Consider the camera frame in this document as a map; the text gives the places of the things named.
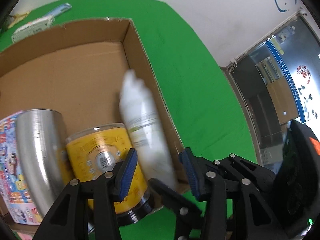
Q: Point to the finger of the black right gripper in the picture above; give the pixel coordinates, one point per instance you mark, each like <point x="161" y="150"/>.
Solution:
<point x="237" y="168"/>
<point x="188" y="215"/>

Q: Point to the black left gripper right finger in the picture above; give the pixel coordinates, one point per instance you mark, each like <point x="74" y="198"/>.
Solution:
<point x="234" y="209"/>

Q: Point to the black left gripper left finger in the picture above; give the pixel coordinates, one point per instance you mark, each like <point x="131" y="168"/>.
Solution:
<point x="68" y="216"/>

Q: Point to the white bottle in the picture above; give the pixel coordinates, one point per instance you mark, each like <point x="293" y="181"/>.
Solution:
<point x="139" y="114"/>

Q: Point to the colourful picture book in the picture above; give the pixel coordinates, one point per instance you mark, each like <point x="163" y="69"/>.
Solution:
<point x="14" y="189"/>

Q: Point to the yellow labelled jar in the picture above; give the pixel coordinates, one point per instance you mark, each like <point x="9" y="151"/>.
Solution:
<point x="95" y="151"/>

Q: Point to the silver metal cylinder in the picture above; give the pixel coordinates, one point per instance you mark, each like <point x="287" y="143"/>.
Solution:
<point x="40" y="137"/>

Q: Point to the green tablecloth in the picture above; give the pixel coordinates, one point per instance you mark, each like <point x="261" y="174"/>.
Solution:
<point x="202" y="105"/>

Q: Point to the dark glass door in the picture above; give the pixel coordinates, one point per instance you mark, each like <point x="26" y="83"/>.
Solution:
<point x="277" y="81"/>

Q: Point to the brown cardboard box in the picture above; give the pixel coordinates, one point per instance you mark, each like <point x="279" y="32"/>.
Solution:
<point x="77" y="70"/>

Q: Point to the white toothpaste box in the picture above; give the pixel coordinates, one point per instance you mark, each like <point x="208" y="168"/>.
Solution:
<point x="33" y="27"/>

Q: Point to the yellow wrapped item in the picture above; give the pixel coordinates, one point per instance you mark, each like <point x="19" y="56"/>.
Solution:
<point x="14" y="19"/>

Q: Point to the green blue toothbrush pack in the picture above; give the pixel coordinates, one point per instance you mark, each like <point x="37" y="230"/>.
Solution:
<point x="59" y="10"/>

